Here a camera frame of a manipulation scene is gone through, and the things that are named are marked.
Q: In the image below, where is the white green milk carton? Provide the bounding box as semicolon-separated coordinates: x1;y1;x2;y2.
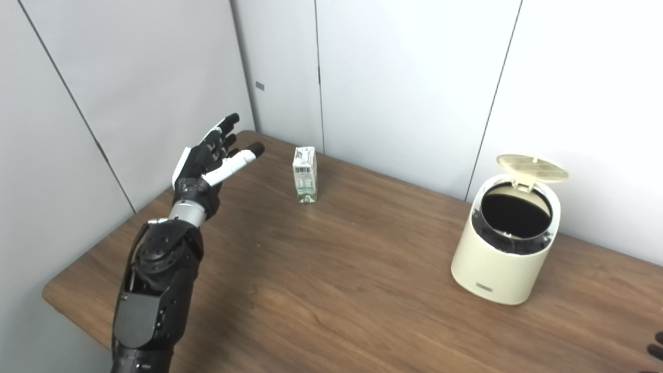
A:
292;146;318;204

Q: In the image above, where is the cream-colored round bin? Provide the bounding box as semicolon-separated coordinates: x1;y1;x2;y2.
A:
451;174;561;306

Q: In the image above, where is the cream round bin lid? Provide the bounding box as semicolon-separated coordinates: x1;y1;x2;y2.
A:
496;154;569;192

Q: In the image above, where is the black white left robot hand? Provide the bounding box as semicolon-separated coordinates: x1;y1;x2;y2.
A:
172;113;266;221

